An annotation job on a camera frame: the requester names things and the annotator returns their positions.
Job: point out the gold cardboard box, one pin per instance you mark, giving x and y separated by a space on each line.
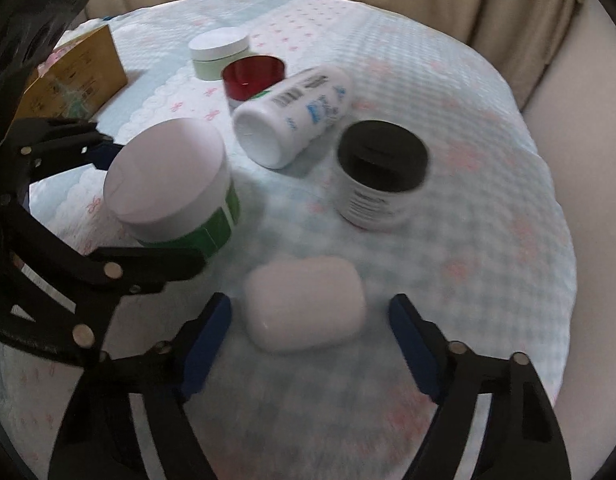
72 82

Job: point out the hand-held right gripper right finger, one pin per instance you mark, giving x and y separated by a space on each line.
414 347

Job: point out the checked pale blue tablecloth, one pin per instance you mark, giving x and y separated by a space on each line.
463 240

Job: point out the pale green jar, white lid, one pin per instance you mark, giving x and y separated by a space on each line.
218 52

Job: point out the white soap bar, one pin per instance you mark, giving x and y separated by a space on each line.
304 305

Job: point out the red round jar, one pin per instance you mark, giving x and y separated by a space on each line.
253 77

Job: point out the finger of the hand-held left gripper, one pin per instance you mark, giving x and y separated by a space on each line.
105 152
137 266

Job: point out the white jar with green label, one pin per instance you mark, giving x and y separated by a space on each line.
170 180

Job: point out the white plastic bottle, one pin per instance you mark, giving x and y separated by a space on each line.
293 115

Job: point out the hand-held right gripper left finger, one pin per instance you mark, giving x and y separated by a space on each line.
206 342

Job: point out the white jar with black lid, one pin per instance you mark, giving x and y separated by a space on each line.
380 175

